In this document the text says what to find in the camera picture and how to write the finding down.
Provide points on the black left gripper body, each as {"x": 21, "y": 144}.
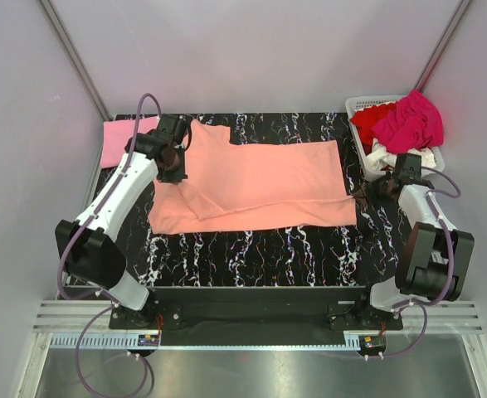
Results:
{"x": 176, "y": 172}

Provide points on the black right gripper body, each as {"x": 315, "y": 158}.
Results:
{"x": 378, "y": 188}

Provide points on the salmon orange t shirt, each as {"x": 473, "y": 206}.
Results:
{"x": 252, "y": 187}

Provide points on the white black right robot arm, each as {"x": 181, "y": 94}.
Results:
{"x": 437, "y": 255}

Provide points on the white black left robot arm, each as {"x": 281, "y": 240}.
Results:
{"x": 87, "y": 245}

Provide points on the white crumpled t shirt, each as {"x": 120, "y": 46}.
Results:
{"x": 379, "y": 157}

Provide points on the folded pink t shirt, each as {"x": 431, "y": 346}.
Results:
{"x": 116, "y": 135}

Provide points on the magenta crumpled t shirt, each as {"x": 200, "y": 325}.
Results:
{"x": 415, "y": 123}

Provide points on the red crumpled t shirt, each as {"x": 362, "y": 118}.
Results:
{"x": 364, "y": 120}

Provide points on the right electronics board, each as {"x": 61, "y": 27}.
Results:
{"x": 374, "y": 342}

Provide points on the electronics board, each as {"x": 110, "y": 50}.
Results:
{"x": 374, "y": 342}
{"x": 148, "y": 340}

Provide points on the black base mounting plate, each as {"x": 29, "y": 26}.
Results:
{"x": 279, "y": 314}

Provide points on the left electronics board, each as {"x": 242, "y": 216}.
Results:
{"x": 148, "y": 340}

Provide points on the left aluminium frame post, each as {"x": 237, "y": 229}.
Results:
{"x": 63, "y": 36}

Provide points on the aluminium frame post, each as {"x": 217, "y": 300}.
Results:
{"x": 457, "y": 17}
{"x": 63, "y": 36}

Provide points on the aluminium front rail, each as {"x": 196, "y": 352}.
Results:
{"x": 458, "y": 317}

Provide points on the grey slotted cable duct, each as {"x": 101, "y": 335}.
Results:
{"x": 335, "y": 342}

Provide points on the right aluminium frame post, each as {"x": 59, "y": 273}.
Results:
{"x": 457, "y": 17}

